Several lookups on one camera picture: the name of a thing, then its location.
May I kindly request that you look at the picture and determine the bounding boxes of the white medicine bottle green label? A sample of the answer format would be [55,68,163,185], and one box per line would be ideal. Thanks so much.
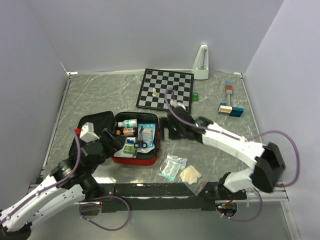
[117,119,138,128]

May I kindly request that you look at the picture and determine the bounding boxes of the white chess pawn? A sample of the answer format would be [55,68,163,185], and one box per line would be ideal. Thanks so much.
[152,88,157,98]

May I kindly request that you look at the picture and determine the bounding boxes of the green small box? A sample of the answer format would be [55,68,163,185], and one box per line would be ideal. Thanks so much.
[123,145,137,154]

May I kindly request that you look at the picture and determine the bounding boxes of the blue white gauze packet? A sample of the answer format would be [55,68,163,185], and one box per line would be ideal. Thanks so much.
[136,123,156,154]

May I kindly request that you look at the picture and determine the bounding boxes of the aluminium rail frame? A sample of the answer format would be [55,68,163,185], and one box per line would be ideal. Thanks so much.
[246,187,289,202]

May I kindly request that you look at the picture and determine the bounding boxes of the black red medicine kit case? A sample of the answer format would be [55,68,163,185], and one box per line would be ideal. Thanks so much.
[76,111,160,166]

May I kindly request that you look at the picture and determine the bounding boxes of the white blue small tube box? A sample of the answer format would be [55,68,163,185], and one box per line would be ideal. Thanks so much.
[126,137,136,144]

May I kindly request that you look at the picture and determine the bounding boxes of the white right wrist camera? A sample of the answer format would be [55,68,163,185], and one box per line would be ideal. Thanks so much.
[170,99,186,111]

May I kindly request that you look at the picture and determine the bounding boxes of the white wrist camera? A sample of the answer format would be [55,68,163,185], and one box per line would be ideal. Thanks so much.
[75,122,99,143]
[170,99,186,111]

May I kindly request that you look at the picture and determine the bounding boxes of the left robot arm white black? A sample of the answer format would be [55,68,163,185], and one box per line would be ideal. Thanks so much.
[0,128,126,236]

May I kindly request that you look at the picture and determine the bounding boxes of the blue orange grey brick stick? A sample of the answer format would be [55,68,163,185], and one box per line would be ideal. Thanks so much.
[225,81,233,106]

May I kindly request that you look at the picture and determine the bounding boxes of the black white chessboard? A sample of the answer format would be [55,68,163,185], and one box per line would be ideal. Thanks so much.
[135,68,194,113]

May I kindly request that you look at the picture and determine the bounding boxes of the white gauze pad bag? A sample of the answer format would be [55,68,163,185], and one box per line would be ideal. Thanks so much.
[113,150,137,159]

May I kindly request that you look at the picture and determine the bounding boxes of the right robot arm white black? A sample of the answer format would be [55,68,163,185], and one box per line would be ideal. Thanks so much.
[165,106,285,200]

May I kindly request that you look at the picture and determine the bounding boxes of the teal swab zip bag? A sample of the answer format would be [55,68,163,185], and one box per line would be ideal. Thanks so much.
[157,154,188,182]

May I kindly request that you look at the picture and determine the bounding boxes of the white metronome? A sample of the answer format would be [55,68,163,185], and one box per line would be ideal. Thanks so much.
[192,44,209,80]

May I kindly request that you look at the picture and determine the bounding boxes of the black handled scissors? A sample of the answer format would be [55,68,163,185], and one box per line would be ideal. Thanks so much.
[134,126,148,149]

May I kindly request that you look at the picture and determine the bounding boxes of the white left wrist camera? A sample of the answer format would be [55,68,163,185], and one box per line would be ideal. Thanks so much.
[75,122,99,143]

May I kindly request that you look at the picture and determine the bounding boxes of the beige gloves plastic bag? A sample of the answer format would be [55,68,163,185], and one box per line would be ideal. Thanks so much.
[180,165,208,196]

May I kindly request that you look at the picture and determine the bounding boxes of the blue white brick block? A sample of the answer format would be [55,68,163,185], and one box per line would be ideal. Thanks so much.
[217,102,244,118]

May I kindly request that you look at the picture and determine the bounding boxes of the brown medicine bottle orange label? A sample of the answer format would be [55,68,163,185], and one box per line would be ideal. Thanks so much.
[115,127,137,137]

